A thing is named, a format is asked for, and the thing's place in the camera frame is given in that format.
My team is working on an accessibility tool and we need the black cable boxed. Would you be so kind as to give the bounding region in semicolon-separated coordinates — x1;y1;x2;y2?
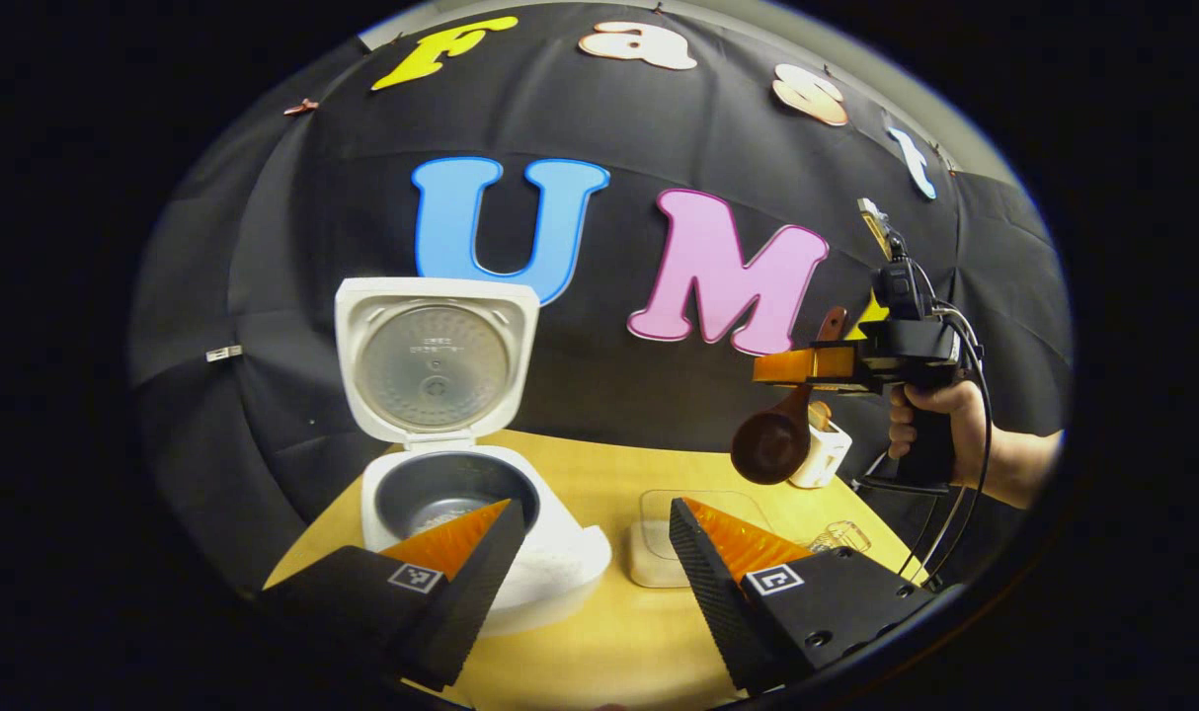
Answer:
896;296;992;593

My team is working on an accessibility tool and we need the white toaster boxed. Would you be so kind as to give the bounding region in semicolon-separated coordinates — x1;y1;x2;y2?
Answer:
789;400;852;490

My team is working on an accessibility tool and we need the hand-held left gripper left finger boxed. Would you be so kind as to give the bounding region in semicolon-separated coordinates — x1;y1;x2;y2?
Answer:
259;499;526;692

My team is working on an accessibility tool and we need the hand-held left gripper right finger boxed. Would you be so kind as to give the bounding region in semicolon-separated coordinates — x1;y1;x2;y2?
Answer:
669;497;941;697

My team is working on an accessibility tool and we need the white rice cooker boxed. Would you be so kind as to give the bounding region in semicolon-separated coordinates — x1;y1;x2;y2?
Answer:
335;276;612;638

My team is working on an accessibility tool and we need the brown wooden spoon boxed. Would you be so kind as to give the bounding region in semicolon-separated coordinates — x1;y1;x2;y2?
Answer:
730;306;849;487

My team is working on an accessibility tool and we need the clear plastic box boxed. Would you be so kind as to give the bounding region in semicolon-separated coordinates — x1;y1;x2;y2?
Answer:
627;489;773;589

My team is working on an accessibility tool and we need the wire chopstick holder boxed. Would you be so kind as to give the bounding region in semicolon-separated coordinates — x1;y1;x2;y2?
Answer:
809;520;872;554

